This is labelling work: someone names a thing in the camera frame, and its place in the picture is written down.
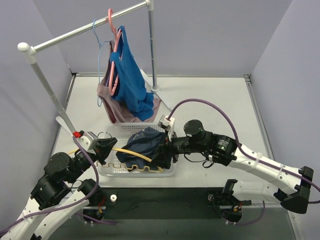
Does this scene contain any yellow plastic hanger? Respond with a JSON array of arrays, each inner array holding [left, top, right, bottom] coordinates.
[[67, 147, 165, 174]]

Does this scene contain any dark navy tank top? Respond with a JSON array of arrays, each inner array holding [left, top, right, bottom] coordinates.
[[116, 127, 166, 171]]

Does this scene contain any royal blue tank top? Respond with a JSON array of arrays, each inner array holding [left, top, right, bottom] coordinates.
[[110, 25, 153, 121]]

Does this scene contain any pink plastic hanger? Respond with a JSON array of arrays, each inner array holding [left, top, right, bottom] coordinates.
[[108, 8, 124, 96]]

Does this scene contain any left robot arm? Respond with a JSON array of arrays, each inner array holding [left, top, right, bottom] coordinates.
[[0, 137, 117, 240]]

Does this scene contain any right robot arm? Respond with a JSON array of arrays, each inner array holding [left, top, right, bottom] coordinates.
[[151, 116, 314, 214]]

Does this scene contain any mauve pink tank top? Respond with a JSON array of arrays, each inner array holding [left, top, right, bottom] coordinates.
[[97, 39, 162, 125]]

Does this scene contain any white perforated plastic basket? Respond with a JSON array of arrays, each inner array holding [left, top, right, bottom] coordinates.
[[97, 123, 176, 178]]

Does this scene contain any white metal clothes rack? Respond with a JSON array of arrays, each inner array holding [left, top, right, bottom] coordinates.
[[33, 0, 179, 132]]

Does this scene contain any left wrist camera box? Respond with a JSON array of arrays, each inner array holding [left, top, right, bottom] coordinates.
[[72, 131, 99, 153]]

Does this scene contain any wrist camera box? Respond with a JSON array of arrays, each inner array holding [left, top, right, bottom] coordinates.
[[72, 131, 99, 153], [158, 115, 175, 142]]

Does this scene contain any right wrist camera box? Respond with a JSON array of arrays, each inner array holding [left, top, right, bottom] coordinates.
[[158, 115, 175, 142]]

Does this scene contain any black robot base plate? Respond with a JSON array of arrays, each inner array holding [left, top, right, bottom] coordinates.
[[82, 187, 243, 221]]

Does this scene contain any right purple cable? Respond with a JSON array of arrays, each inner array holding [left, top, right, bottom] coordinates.
[[167, 98, 320, 201]]

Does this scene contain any purple cable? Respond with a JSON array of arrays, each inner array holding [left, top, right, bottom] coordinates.
[[0, 136, 101, 231], [167, 98, 320, 201]]

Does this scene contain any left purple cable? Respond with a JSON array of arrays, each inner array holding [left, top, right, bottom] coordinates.
[[0, 136, 101, 231]]

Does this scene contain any light blue wire hanger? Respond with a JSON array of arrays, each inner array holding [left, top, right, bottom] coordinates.
[[91, 18, 116, 107]]

